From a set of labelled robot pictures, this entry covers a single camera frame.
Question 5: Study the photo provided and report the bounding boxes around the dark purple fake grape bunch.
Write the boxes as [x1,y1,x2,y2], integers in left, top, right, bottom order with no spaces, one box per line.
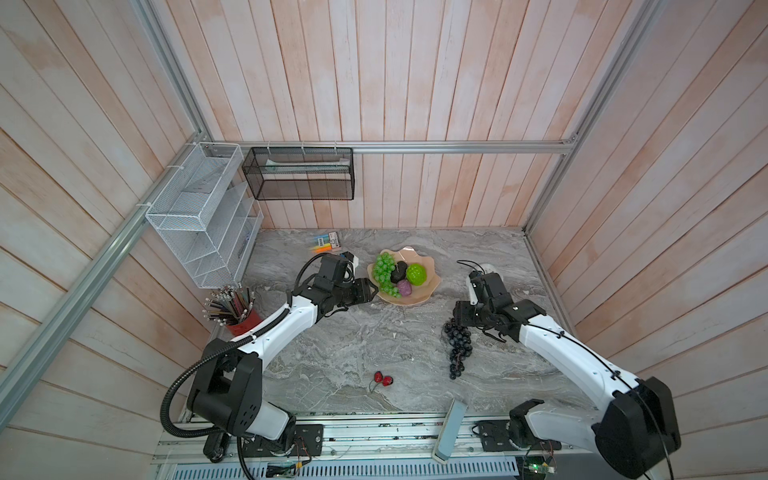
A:
[442,319,473,380]

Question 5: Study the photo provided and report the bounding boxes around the green fake grape bunch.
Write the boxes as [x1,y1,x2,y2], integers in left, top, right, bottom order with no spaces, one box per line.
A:
[373,252,400,298]

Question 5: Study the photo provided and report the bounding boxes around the purple fake fig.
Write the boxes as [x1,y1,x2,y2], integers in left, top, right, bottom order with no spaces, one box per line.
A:
[396,279,413,297]

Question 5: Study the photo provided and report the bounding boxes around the green bumpy fake fruit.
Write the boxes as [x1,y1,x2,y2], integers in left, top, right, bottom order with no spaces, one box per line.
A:
[406,263,428,286]

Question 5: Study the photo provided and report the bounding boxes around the red fake cherries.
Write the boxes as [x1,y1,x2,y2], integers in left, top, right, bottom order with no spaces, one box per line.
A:
[368,371,394,393]

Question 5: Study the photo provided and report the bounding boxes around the black fake avocado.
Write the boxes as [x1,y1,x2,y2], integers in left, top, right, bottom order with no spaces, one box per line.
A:
[390,261,408,284]

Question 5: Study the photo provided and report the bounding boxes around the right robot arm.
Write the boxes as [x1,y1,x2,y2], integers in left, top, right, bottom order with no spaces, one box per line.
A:
[451,270,682,479]

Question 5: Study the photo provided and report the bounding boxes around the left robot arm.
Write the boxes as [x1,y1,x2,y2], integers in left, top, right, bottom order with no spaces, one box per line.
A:
[187,252,378,441]

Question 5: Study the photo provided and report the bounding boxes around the pack of coloured highlighters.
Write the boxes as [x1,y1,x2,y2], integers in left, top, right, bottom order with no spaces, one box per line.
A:
[310,231,341,255]

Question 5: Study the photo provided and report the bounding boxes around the red pencil cup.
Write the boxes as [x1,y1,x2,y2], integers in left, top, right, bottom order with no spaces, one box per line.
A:
[226,309,263,336]

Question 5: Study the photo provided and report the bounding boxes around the bundle of pencils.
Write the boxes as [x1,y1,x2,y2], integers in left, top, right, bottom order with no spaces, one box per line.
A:
[202,285,253,326]

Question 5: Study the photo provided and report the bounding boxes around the grey tilted light bar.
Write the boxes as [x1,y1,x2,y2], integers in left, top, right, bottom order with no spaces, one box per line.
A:
[431,399,467,464]

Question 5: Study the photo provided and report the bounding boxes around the green circuit board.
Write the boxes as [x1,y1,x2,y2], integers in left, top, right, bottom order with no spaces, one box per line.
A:
[265,461,304,479]

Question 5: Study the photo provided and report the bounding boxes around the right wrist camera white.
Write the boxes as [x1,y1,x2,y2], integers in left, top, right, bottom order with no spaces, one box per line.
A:
[466,278,478,305]

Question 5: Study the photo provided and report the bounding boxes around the black corrugated cable hose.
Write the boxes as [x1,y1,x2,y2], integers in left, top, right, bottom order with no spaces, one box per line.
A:
[159,251,337,480]

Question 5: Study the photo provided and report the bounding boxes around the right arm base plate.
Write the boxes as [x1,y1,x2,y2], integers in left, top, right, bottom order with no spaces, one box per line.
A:
[472,419,562,453]

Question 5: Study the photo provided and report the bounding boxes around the black wire mesh basket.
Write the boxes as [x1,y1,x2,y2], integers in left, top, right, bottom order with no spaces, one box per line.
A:
[242,146,356,201]

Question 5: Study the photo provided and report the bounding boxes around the white wire mesh shelf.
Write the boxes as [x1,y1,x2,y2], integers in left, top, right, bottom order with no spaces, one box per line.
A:
[146,142,264,289]

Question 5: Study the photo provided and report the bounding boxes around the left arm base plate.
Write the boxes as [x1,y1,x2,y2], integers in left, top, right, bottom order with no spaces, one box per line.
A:
[243,424,324,458]

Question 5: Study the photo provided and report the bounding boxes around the aluminium frame rail horizontal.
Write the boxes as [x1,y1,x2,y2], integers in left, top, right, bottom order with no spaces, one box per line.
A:
[217,140,575,155]

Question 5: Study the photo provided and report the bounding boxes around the black handle device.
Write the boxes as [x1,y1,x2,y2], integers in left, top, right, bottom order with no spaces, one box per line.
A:
[203,431,231,463]

